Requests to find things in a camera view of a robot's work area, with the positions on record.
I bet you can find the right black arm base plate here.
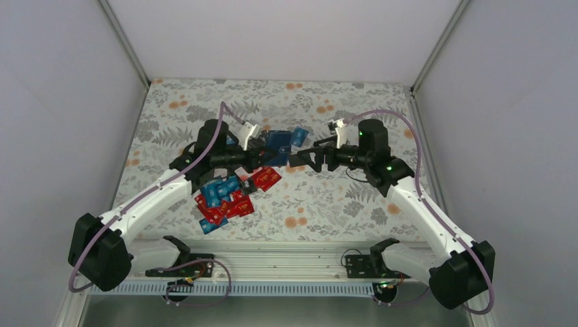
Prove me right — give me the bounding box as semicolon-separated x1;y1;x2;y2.
344;254;408;279

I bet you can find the light blue card far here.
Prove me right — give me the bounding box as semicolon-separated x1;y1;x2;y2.
290;127;309;147

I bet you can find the blue card front bottom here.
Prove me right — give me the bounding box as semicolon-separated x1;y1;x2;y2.
199;217;228;235

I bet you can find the red vip card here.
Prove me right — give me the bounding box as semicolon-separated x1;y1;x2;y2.
249;167;282;192
225;196;255;218

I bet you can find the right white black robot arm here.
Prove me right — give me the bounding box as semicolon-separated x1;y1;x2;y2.
290;119;496;309

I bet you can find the floral patterned table mat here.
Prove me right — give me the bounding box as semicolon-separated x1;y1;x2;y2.
115;79;422;242

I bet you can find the dark blue card holder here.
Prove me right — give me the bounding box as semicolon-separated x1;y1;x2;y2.
264;130;292;166

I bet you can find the red card left pile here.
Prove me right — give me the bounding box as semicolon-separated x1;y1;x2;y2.
194;194;228;225

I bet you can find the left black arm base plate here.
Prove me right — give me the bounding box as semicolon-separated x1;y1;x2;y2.
144;253;215;278

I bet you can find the aluminium mounting rail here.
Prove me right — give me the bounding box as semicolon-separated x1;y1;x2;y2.
74;239;480;283

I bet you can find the red VIP card front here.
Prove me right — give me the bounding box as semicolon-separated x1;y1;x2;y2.
225;196;255;218

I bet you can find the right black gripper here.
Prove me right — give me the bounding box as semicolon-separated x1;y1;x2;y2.
297;136;370;173

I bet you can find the perforated grey cable duct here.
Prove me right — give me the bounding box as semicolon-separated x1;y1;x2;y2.
89;281;374;298

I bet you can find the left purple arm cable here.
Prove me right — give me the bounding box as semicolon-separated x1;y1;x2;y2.
67;101;247;309

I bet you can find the right aluminium frame post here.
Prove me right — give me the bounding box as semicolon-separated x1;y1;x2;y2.
410;0;470;97

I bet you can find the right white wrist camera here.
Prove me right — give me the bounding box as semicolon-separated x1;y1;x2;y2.
328;119;348;149

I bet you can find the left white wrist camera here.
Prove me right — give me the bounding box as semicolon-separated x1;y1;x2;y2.
237;121;260;151

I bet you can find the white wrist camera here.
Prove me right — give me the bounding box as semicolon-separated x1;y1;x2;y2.
237;121;260;151
328;119;348;149

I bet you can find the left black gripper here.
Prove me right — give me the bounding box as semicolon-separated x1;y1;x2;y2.
211;140;275;174

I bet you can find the aluminium corner frame post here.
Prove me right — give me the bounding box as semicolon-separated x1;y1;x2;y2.
97;0;151;89

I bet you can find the blue card left pile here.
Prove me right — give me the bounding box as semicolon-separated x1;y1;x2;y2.
200;176;239;208

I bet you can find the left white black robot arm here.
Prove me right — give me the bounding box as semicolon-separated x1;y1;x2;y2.
67;119;264;292

